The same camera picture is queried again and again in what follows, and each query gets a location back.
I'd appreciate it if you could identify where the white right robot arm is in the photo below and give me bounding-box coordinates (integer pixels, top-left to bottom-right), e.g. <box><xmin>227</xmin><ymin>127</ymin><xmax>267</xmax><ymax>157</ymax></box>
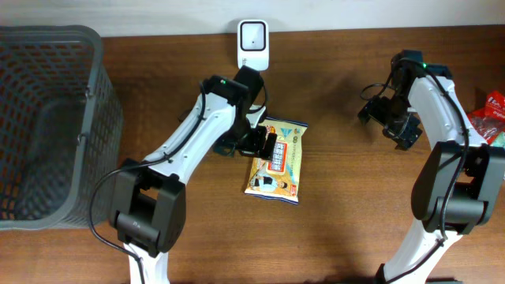
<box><xmin>357</xmin><ymin>50</ymin><xmax>504</xmax><ymax>283</ymax></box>

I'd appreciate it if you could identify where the yellow wet wipes pack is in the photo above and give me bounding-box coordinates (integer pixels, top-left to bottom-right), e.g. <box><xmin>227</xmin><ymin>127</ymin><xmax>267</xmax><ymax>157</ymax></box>
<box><xmin>245</xmin><ymin>117</ymin><xmax>309</xmax><ymax>204</ymax></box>

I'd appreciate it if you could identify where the grey plastic basket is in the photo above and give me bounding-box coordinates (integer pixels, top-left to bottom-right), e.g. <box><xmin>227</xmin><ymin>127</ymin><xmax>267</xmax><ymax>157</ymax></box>
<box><xmin>1</xmin><ymin>25</ymin><xmax>123</xmax><ymax>230</ymax></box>

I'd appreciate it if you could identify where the teal tissue pack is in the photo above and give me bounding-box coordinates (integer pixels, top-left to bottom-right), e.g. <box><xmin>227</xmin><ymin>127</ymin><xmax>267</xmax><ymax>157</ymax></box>
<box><xmin>491</xmin><ymin>132</ymin><xmax>505</xmax><ymax>148</ymax></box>

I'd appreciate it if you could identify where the red snack bag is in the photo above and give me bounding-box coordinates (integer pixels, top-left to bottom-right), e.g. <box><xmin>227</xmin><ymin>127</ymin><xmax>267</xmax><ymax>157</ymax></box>
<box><xmin>468</xmin><ymin>91</ymin><xmax>504</xmax><ymax>145</ymax></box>

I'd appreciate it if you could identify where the white barcode scanner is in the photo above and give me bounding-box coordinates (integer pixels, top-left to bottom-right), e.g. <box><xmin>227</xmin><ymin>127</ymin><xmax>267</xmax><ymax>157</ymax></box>
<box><xmin>237</xmin><ymin>19</ymin><xmax>270</xmax><ymax>71</ymax></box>

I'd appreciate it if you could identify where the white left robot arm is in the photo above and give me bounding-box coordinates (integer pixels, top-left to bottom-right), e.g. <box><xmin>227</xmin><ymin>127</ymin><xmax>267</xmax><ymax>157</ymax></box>
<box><xmin>109</xmin><ymin>66</ymin><xmax>276</xmax><ymax>283</ymax></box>

